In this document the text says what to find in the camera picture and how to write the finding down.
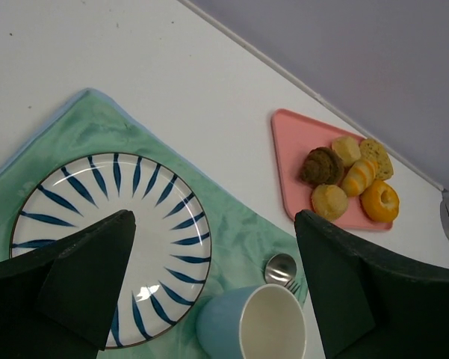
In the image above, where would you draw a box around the striped yellow croissant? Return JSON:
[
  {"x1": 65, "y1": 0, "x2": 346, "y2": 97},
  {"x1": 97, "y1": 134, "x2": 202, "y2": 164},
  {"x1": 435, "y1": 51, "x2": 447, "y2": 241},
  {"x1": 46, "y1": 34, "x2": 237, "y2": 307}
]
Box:
[{"x1": 341, "y1": 159, "x2": 378, "y2": 197}]

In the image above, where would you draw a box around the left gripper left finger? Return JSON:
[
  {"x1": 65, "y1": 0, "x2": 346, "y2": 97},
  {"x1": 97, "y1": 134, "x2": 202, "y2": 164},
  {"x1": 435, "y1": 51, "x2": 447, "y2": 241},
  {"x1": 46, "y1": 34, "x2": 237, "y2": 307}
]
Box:
[{"x1": 0, "y1": 210, "x2": 135, "y2": 358}]

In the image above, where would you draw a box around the round muffin front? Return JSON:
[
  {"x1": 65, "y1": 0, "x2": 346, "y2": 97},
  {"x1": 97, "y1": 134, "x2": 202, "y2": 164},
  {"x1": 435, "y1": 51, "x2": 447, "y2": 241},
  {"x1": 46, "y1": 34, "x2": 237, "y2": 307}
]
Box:
[{"x1": 311, "y1": 185, "x2": 349, "y2": 221}]

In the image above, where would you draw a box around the green cloth placemat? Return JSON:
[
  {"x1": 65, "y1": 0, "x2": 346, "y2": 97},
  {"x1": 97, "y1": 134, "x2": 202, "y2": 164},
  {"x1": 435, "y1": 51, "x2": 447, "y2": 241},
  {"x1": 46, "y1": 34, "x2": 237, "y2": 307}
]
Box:
[{"x1": 0, "y1": 88, "x2": 309, "y2": 359}]

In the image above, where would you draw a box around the metal spoon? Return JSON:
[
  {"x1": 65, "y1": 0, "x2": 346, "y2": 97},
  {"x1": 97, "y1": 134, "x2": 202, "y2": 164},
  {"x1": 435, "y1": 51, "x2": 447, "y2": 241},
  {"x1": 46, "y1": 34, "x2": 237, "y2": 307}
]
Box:
[{"x1": 264, "y1": 253, "x2": 297, "y2": 286}]

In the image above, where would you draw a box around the chocolate croissant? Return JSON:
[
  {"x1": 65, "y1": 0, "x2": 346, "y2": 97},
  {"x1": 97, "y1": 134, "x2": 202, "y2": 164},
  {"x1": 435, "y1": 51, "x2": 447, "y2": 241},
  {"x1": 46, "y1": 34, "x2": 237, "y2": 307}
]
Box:
[{"x1": 300, "y1": 147, "x2": 344, "y2": 186}]

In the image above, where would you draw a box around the round muffin back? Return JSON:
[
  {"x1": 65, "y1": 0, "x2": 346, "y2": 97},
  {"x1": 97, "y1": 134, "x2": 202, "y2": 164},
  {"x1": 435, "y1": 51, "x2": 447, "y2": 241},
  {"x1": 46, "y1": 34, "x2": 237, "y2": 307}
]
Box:
[{"x1": 331, "y1": 136, "x2": 362, "y2": 168}]

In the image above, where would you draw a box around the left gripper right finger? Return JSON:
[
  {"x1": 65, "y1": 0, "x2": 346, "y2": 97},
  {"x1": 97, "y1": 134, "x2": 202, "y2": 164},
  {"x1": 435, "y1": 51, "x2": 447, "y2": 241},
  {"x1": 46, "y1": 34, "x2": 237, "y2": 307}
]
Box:
[{"x1": 294, "y1": 210, "x2": 449, "y2": 358}]

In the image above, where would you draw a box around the metal fork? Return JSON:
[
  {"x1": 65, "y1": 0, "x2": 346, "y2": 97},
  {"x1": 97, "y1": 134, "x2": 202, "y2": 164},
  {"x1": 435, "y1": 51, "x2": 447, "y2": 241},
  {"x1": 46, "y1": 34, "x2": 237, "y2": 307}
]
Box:
[{"x1": 285, "y1": 279, "x2": 301, "y2": 295}]

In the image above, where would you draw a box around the seeded bread roll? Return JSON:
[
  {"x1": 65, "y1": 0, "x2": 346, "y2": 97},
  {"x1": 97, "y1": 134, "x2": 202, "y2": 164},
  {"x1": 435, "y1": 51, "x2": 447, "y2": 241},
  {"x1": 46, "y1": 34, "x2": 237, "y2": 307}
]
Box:
[{"x1": 359, "y1": 138, "x2": 394, "y2": 180}]

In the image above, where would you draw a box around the round muffin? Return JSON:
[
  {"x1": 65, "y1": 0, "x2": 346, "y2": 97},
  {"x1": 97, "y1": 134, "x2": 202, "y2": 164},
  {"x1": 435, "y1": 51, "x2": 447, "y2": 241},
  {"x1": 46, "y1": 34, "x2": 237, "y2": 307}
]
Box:
[
  {"x1": 311, "y1": 185, "x2": 349, "y2": 221},
  {"x1": 331, "y1": 136, "x2": 362, "y2": 168}
]

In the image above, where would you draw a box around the blue striped white plate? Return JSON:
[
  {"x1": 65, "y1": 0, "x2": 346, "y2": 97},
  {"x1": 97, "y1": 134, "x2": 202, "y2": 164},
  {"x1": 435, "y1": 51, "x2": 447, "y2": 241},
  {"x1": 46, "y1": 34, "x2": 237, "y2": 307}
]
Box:
[{"x1": 10, "y1": 153, "x2": 211, "y2": 349}]

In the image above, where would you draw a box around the orange donut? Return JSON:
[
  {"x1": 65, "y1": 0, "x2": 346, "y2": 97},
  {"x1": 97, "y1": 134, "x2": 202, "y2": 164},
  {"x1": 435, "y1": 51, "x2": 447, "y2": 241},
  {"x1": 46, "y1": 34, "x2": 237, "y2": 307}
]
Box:
[{"x1": 360, "y1": 179, "x2": 400, "y2": 223}]

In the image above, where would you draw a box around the pink tray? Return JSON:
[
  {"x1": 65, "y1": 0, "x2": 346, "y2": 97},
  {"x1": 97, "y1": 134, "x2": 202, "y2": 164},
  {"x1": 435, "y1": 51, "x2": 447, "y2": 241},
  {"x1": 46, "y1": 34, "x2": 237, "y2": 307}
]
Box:
[{"x1": 272, "y1": 109, "x2": 393, "y2": 230}]

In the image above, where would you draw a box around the light blue mug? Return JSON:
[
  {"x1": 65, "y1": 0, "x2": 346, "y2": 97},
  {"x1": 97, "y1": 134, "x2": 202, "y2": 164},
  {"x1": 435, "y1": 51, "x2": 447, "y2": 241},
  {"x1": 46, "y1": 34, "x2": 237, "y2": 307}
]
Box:
[{"x1": 196, "y1": 284, "x2": 306, "y2": 358}]

